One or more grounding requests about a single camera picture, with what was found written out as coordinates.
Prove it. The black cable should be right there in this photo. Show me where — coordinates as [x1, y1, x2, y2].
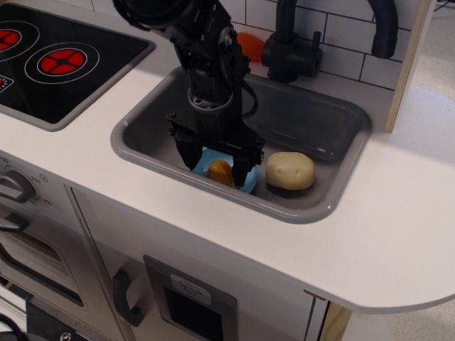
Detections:
[0, 312, 26, 341]

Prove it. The light blue bowl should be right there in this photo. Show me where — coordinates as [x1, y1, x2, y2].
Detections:
[191, 148, 259, 193]

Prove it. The grey dispenser panel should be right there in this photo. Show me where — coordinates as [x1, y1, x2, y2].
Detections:
[143, 255, 239, 341]

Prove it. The toy oven door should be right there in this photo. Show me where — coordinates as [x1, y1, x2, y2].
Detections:
[1, 205, 123, 340]

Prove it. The grey oven knob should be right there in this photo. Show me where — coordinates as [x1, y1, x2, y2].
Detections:
[1, 170, 36, 203]

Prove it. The orange toy object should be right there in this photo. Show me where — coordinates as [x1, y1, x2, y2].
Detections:
[237, 32, 264, 63]

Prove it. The grey oven door handle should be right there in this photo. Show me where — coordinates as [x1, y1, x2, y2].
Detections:
[1, 215, 29, 232]

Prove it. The black toy stovetop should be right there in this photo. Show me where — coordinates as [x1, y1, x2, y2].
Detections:
[1, 3, 155, 131]

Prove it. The dark grey toy faucet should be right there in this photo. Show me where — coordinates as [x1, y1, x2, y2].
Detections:
[262, 0, 399, 83]

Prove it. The dark grey cabinet handle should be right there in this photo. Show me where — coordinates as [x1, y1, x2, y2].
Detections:
[112, 269, 144, 327]

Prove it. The grey plastic sink basin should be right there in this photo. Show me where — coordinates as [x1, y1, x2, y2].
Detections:
[111, 67, 371, 224]

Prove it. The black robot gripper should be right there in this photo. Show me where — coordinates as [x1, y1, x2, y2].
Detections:
[166, 102, 264, 187]

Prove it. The beige toy potato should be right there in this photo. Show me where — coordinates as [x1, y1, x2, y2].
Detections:
[266, 152, 316, 191]

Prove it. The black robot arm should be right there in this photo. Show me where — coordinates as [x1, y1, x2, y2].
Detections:
[114, 1, 264, 186]

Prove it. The yellow toy corn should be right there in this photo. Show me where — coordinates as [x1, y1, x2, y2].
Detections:
[207, 160, 236, 188]

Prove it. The wooden side panel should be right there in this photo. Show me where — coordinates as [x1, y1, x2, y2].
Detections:
[384, 0, 436, 134]

